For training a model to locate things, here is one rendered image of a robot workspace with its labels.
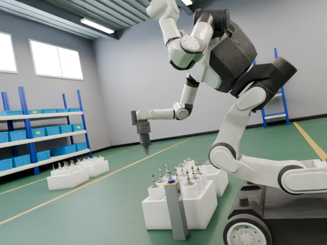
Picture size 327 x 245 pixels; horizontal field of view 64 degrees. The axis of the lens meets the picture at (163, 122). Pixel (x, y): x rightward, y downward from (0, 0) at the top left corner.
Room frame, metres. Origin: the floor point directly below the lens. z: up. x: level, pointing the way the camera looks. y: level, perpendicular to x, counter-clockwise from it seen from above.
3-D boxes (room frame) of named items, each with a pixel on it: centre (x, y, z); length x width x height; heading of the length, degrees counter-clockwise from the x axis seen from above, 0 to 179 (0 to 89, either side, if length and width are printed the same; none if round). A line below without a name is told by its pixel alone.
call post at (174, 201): (1.46, 0.02, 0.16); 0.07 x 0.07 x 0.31; 68
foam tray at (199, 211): (1.75, -0.02, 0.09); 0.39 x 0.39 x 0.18; 68
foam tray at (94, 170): (4.22, 1.28, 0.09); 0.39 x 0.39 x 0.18; 69
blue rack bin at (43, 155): (5.98, 3.03, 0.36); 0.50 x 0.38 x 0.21; 67
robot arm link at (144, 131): (1.68, 0.13, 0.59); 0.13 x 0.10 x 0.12; 15
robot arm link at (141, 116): (1.67, 0.14, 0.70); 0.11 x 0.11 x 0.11; 13
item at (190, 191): (1.60, -0.09, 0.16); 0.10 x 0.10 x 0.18
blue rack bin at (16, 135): (5.53, 3.25, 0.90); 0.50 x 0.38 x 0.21; 67
